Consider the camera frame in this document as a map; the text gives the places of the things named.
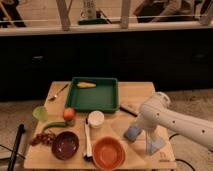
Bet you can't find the green chili pepper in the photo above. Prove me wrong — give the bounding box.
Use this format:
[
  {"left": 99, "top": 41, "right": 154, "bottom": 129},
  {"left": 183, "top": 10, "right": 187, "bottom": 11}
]
[{"left": 42, "top": 122, "right": 67, "bottom": 132}]

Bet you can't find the yellow corn cob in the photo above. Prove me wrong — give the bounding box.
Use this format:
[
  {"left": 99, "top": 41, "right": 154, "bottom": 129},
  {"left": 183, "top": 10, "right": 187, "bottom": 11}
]
[{"left": 77, "top": 82, "right": 96, "bottom": 88}]

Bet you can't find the orange fruit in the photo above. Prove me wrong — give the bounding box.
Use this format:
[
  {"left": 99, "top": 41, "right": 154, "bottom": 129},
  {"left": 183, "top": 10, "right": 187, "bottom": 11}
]
[{"left": 63, "top": 107, "right": 76, "bottom": 121}]

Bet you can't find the red grape bunch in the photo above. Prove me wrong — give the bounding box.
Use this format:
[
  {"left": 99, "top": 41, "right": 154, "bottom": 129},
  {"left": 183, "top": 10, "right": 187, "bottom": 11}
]
[{"left": 30, "top": 133, "right": 56, "bottom": 146}]

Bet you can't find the black cable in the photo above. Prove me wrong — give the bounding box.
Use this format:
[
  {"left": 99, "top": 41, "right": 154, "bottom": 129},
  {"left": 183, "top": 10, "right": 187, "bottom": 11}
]
[{"left": 168, "top": 132, "right": 198, "bottom": 171}]

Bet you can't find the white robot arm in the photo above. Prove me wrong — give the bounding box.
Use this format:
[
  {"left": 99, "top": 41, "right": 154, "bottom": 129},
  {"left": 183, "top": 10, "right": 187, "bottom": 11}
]
[{"left": 136, "top": 92, "right": 213, "bottom": 150}]

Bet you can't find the wooden cutting board table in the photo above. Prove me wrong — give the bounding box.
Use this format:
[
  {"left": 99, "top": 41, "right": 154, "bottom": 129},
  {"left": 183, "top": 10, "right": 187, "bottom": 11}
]
[{"left": 24, "top": 82, "right": 177, "bottom": 171}]

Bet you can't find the wooden railing post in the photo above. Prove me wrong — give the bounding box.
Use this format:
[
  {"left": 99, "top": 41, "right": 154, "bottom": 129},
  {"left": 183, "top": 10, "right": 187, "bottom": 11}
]
[
  {"left": 120, "top": 0, "right": 131, "bottom": 29},
  {"left": 56, "top": 0, "right": 70, "bottom": 31}
]

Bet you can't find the wooden railing post right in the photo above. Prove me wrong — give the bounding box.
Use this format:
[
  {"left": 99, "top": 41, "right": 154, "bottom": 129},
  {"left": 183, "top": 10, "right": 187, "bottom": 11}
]
[{"left": 120, "top": 0, "right": 131, "bottom": 29}]

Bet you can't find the metal fork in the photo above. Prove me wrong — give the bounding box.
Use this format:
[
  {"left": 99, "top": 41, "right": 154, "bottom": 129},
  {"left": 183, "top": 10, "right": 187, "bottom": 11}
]
[{"left": 48, "top": 84, "right": 69, "bottom": 101}]

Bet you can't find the blue grey folded cloth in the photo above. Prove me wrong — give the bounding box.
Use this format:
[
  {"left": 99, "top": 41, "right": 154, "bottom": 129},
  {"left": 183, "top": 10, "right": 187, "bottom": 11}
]
[{"left": 146, "top": 132, "right": 166, "bottom": 156}]

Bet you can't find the black pole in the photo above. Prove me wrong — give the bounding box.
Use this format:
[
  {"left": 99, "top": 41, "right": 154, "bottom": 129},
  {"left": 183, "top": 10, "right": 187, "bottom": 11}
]
[{"left": 7, "top": 124, "right": 25, "bottom": 171}]

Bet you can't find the dark purple bowl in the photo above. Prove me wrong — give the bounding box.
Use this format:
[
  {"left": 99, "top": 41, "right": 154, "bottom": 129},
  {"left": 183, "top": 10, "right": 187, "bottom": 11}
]
[{"left": 51, "top": 131, "right": 79, "bottom": 160}]

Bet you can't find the orange bowl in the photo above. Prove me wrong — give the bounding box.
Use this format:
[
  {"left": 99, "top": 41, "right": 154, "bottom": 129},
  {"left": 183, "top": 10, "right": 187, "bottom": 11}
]
[{"left": 92, "top": 137, "right": 125, "bottom": 171}]

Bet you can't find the green plastic tray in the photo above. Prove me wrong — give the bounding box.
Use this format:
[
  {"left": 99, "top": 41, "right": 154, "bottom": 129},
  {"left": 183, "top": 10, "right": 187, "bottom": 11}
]
[{"left": 65, "top": 77, "right": 119, "bottom": 113}]

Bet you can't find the white small cup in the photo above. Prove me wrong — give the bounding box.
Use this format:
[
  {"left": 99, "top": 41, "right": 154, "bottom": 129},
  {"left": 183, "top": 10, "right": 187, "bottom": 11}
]
[{"left": 88, "top": 111, "right": 105, "bottom": 128}]

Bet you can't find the light green cup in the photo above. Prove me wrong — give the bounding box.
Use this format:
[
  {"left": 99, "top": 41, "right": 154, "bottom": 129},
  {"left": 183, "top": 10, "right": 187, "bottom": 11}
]
[{"left": 32, "top": 106, "right": 48, "bottom": 122}]

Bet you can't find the green white bottle base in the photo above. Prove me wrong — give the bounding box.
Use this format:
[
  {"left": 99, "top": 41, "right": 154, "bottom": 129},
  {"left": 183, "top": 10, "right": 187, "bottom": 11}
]
[{"left": 78, "top": 0, "right": 108, "bottom": 25}]

